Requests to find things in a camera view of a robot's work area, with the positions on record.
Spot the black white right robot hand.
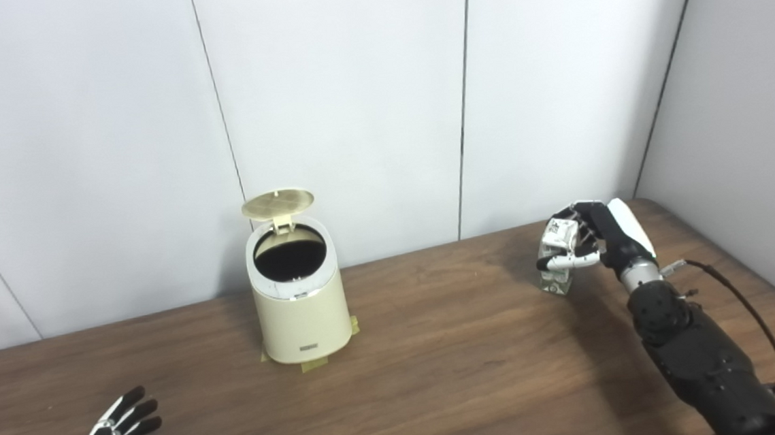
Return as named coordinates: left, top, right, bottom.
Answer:
left=532, top=195, right=659, bottom=283

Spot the white green milk carton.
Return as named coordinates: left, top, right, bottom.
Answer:
left=534, top=216, right=586, bottom=297

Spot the cream-colored bin body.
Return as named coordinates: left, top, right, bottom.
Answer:
left=243, top=214, right=355, bottom=367

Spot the cream round bin lid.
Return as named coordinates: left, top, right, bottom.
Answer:
left=240, top=187, right=317, bottom=237

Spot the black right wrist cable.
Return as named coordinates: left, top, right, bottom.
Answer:
left=660, top=253, right=775, bottom=427

